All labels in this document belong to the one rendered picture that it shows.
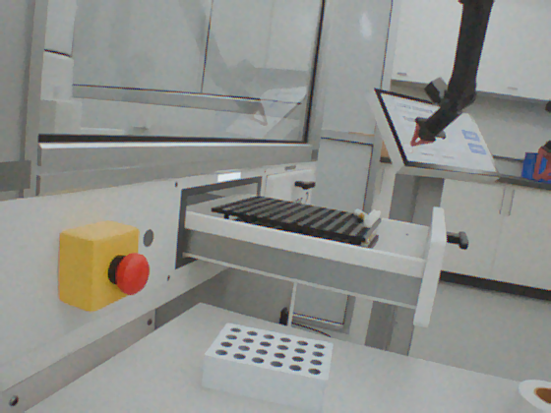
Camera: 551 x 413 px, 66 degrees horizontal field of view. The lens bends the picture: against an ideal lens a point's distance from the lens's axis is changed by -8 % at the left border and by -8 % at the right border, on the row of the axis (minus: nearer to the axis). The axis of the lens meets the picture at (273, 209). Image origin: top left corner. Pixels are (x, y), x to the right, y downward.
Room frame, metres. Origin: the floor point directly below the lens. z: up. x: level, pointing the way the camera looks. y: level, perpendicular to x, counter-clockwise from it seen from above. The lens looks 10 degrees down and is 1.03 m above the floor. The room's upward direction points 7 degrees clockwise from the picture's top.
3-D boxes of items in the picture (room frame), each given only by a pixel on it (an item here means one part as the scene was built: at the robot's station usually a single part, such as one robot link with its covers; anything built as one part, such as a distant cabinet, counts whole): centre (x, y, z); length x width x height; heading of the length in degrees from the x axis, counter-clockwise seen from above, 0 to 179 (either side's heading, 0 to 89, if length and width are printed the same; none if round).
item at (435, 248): (0.63, -0.24, 0.87); 0.29 x 0.02 x 0.11; 161
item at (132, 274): (0.40, 0.13, 0.88); 0.04 x 0.03 x 0.04; 161
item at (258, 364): (0.44, -0.02, 0.78); 0.12 x 0.08 x 0.04; 81
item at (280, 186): (1.03, -0.04, 0.87); 0.29 x 0.02 x 0.11; 161
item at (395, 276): (0.69, -0.04, 0.86); 0.40 x 0.26 x 0.06; 71
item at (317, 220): (0.69, -0.05, 0.87); 0.22 x 0.18 x 0.06; 71
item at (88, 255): (0.41, 0.16, 0.88); 0.07 x 0.05 x 0.07; 161
